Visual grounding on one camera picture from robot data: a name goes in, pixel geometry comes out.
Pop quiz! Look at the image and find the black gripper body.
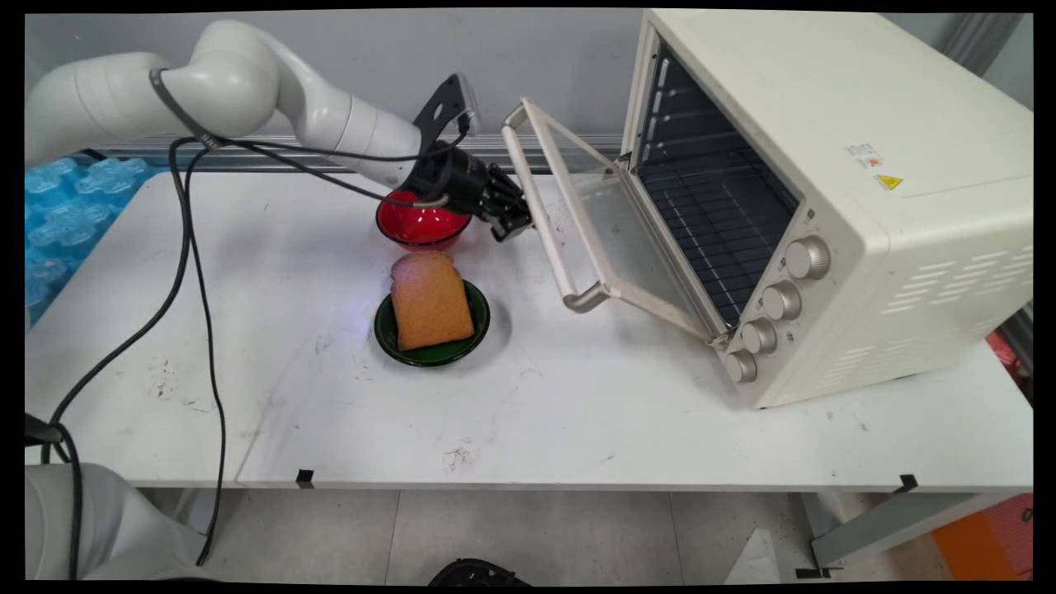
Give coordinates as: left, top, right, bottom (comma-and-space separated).
408, 147, 493, 218

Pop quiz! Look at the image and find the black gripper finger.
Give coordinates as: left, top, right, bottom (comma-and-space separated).
485, 163, 529, 217
492, 198, 534, 243

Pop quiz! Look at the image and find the glass oven door with handle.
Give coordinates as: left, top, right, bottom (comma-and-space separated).
501, 99, 732, 344

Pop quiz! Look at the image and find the red bowl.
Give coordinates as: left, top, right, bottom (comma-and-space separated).
375, 191, 473, 252

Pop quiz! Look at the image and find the toast bread slice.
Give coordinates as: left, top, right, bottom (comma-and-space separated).
389, 251, 476, 351

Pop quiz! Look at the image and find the dark green plate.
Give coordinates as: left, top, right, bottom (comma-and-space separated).
374, 279, 491, 368

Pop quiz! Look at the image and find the black round object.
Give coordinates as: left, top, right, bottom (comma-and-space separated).
429, 559, 530, 587

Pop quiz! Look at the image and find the cream toaster oven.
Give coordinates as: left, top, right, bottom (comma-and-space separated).
619, 8, 1034, 411

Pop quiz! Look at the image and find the white paper sheet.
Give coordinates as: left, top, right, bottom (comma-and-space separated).
724, 528, 781, 586

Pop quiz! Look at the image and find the grey table leg beam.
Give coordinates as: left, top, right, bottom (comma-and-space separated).
807, 493, 1017, 571

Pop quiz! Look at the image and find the red packet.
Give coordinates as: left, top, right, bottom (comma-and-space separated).
986, 328, 1034, 398

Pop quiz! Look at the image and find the orange box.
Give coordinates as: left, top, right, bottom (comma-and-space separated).
932, 493, 1034, 582

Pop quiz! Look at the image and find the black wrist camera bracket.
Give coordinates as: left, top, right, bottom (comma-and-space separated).
412, 73, 483, 154

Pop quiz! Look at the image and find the thin black cable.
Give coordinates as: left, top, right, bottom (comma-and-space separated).
216, 115, 473, 207

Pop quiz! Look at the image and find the wire oven rack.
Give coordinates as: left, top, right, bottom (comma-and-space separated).
642, 147, 801, 324

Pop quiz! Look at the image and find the thick black cable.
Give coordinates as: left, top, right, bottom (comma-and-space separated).
25, 136, 196, 581
148, 68, 229, 568

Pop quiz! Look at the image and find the aluminium rail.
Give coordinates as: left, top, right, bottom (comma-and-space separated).
73, 132, 629, 175

